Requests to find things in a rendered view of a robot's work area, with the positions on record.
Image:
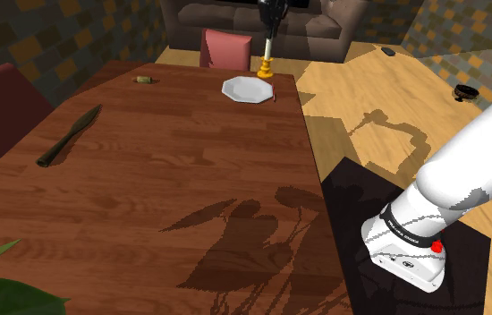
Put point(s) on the dark footed bowl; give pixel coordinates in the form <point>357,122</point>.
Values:
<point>466,91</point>

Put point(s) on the white candle in yellow candlestick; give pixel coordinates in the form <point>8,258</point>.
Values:
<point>265,67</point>

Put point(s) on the small olive green cylinder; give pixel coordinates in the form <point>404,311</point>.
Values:
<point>144,79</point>

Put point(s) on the small black flat object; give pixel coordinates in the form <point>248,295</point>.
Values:
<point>388,51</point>

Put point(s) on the dark olive knife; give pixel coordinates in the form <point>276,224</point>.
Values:
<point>69,136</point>

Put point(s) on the red pen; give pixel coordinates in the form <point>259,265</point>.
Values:
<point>274,92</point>

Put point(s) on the green leafy plant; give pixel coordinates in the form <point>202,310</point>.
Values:
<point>6,299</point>

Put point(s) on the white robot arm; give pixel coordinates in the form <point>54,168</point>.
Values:
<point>464,174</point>

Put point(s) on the brown wooden table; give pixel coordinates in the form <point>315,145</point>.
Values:
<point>163,174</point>

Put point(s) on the black robot stand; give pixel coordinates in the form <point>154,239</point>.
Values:
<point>359,196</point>

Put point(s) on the brown sofa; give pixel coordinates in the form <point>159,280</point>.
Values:
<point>315,30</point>

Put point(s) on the white octagonal plate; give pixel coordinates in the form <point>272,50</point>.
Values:
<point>246,89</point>

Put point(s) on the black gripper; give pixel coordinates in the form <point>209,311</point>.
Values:
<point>272,12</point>

